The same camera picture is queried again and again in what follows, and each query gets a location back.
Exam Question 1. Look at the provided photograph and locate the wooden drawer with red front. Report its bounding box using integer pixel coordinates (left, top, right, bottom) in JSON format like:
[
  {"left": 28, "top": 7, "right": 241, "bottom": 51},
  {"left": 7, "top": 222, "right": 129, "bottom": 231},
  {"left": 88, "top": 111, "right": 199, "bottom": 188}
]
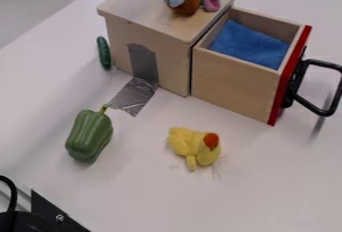
[{"left": 189, "top": 6, "right": 342, "bottom": 127}]

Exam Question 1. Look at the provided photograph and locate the grey tape strip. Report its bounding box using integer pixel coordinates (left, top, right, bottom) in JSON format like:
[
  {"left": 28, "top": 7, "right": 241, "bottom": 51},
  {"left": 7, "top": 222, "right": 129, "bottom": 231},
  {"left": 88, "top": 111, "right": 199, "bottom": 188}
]
[{"left": 106, "top": 43, "right": 161, "bottom": 118}]

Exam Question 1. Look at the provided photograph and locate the yellow plush duck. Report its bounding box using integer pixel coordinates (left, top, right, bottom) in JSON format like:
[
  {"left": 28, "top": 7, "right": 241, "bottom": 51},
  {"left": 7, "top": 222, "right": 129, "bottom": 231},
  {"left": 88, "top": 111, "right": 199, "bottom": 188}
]
[{"left": 165, "top": 126, "right": 224, "bottom": 172}]

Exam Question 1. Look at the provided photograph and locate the green toy cucumber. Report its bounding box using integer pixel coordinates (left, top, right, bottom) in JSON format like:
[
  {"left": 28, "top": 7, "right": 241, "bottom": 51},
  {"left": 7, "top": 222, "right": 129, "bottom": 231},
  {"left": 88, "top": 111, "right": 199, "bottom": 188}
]
[{"left": 96, "top": 35, "right": 114, "bottom": 70}]

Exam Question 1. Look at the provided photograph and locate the wooden cabinet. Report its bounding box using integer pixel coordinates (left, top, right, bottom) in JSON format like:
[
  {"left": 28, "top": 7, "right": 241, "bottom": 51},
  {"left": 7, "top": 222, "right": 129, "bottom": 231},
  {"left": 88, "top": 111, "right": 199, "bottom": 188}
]
[{"left": 96, "top": 0, "right": 241, "bottom": 98}]

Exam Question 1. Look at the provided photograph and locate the green toy pepper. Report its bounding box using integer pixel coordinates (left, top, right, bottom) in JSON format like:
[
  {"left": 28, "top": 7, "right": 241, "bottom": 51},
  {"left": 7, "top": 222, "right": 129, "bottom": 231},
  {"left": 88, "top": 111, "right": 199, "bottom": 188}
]
[{"left": 64, "top": 103, "right": 115, "bottom": 164}]

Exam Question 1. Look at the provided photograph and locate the blue cloth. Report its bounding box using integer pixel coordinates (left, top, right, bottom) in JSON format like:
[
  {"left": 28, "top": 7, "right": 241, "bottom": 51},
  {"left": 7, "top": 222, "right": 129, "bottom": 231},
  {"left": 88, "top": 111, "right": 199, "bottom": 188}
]
[{"left": 207, "top": 19, "right": 292, "bottom": 71}]

